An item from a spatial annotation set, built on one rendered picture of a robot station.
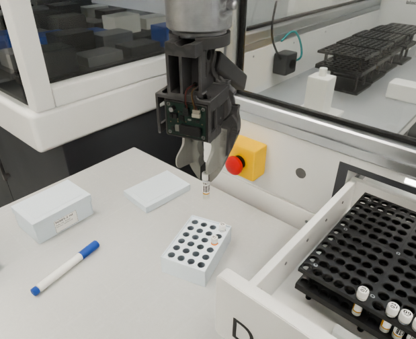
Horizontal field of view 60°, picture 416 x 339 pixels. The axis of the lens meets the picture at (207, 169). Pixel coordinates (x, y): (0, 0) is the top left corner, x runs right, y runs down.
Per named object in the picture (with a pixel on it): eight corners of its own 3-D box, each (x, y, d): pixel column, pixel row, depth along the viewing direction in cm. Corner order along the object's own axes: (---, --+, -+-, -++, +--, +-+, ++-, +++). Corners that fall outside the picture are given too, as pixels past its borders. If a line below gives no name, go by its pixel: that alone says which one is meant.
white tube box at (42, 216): (39, 245, 70) (31, 224, 67) (17, 226, 74) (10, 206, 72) (95, 213, 78) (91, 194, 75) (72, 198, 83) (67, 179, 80)
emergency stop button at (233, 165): (238, 179, 72) (238, 162, 70) (222, 172, 74) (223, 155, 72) (246, 173, 74) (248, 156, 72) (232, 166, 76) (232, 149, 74)
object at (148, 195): (146, 213, 78) (146, 207, 77) (123, 196, 83) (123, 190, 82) (190, 190, 85) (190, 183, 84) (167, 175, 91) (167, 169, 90)
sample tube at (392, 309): (390, 329, 43) (401, 305, 40) (387, 337, 42) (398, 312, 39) (379, 324, 43) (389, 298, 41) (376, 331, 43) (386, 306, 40)
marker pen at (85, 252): (36, 298, 59) (34, 291, 58) (31, 294, 60) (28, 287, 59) (100, 247, 69) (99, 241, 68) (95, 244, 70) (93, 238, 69)
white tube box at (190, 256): (205, 287, 61) (205, 272, 59) (161, 272, 64) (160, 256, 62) (230, 240, 71) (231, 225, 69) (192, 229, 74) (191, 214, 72)
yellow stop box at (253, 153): (251, 184, 73) (253, 153, 69) (223, 171, 77) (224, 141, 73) (265, 173, 76) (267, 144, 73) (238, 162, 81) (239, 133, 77)
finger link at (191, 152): (168, 189, 51) (167, 131, 46) (187, 169, 56) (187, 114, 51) (188, 195, 50) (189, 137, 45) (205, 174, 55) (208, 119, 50)
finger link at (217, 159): (195, 197, 50) (191, 137, 45) (212, 175, 55) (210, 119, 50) (216, 202, 49) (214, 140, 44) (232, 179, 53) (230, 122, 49)
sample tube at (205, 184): (208, 201, 55) (208, 175, 53) (200, 199, 56) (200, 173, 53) (211, 196, 56) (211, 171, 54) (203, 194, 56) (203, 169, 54)
